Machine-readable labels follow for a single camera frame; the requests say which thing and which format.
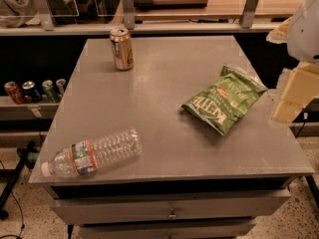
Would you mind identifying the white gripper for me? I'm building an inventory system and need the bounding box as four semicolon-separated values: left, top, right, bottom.
266;0;319;123

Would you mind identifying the clear plastic water bottle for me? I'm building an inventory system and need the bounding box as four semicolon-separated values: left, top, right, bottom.
41;127;142;177

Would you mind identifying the green kettle chips bag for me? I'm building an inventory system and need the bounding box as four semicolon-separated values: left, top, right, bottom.
181;65;268;136

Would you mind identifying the upper grey drawer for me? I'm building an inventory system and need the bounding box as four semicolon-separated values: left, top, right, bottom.
52;189;290;225

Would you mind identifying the grey drawer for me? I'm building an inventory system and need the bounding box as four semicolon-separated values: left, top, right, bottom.
79;218;255;239
52;189;290;225

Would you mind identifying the grey drawer cabinet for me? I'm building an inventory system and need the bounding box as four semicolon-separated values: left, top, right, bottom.
28;35;315;239

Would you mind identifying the gold soda can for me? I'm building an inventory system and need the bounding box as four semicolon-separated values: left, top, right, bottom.
110;28;134;71

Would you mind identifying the silver soda can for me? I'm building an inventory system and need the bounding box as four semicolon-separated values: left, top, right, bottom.
56;79;67;96

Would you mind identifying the green soda can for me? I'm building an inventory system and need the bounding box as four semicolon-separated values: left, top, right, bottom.
42;80;59;103

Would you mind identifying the lower grey drawer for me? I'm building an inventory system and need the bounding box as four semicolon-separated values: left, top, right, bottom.
79;218;255;239

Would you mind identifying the grey cloth behind glass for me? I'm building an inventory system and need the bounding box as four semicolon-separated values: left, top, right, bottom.
0;0;78;28

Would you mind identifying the red soda can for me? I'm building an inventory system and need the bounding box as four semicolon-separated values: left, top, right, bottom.
4;82;25;105

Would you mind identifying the grey side shelf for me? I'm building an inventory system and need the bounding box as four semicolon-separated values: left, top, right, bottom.
0;96;59;120

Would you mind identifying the right metal bracket post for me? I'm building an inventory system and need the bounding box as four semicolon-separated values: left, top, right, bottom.
239;0;259;29

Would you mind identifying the metal bracket post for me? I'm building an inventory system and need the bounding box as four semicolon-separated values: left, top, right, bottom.
239;0;259;29
33;0;55;31
122;0;135;30

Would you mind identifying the middle metal bracket post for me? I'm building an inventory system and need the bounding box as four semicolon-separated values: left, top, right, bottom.
122;0;135;30

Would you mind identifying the left metal bracket post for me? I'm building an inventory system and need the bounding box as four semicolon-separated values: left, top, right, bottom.
33;0;55;31

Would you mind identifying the black stand with cable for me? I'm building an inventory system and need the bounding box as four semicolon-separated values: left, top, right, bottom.
0;141;39;239

